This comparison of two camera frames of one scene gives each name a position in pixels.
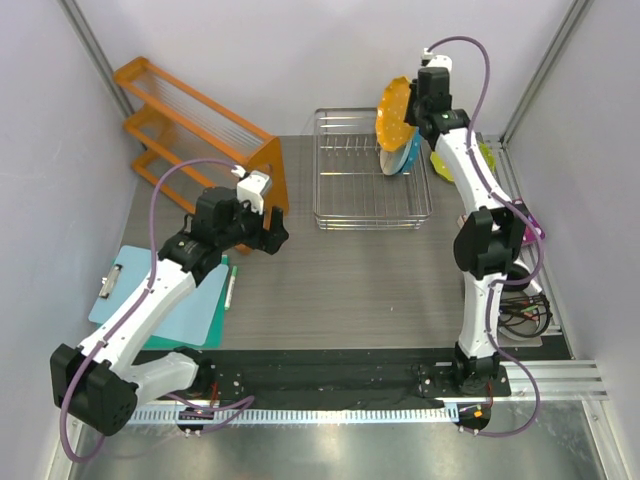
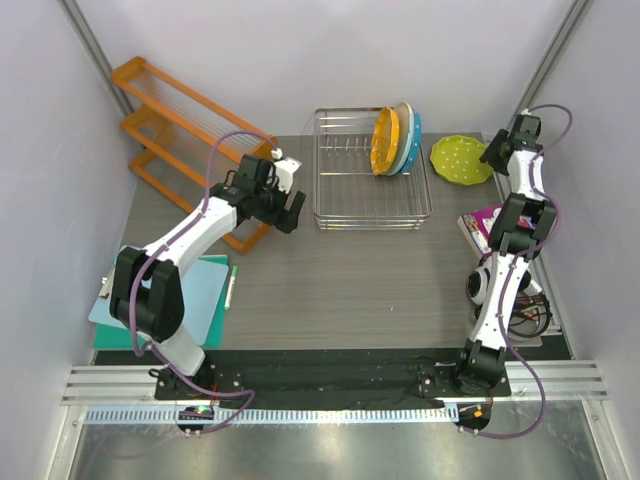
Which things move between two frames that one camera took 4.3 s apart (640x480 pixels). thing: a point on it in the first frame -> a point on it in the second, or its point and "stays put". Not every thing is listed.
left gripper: [263, 239] -> [284, 220]
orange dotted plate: [393, 133] -> [385, 141]
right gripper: [409, 118] -> [490, 152]
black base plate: [340, 378] stays put
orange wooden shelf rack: [186, 140] stays put
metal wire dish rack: [350, 190] stays put
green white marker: [231, 288] stays put
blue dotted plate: [416, 144] stays put
